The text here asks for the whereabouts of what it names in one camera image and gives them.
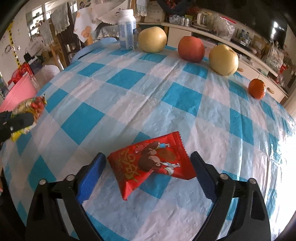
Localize red apple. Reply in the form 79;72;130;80
178;36;206;63

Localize white cabinet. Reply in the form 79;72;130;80
139;21;289;103

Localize clear plastic bag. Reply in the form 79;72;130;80
213;15;235;39

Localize orange tangerine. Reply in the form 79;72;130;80
248;78;266;100

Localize white printed cloth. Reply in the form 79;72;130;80
73;2;137;43

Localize clear electric kettle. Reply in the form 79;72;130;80
193;11;213;30

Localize yellow wrapper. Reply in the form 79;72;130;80
10;94;48;142

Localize yellow pear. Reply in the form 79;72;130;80
208;44;239;76
138;27;167;53

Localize dark blue cloth bag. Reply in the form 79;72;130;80
157;0;197;15

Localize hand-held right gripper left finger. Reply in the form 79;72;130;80
25;152;107;241

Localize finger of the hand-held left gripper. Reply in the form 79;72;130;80
0;112;37;144

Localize printed plastic bag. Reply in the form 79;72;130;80
265;40;285;70

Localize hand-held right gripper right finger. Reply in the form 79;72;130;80
190;152;271;241

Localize blue checkered tablecloth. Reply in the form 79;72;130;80
0;38;296;241

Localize black television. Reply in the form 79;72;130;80
222;5;288;47

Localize grey lace cloth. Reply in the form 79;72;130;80
50;3;70;35

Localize white round stool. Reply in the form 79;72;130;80
37;65;61;90

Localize red cardboard boxes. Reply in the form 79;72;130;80
8;62;31;86

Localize white plastic bottle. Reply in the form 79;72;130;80
117;9;138;50

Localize red cartoon snack packet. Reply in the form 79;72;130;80
107;131;196;201

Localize wooden chair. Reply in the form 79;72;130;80
49;35;77;68

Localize row of small glass bottles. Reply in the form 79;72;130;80
169;14;190;26

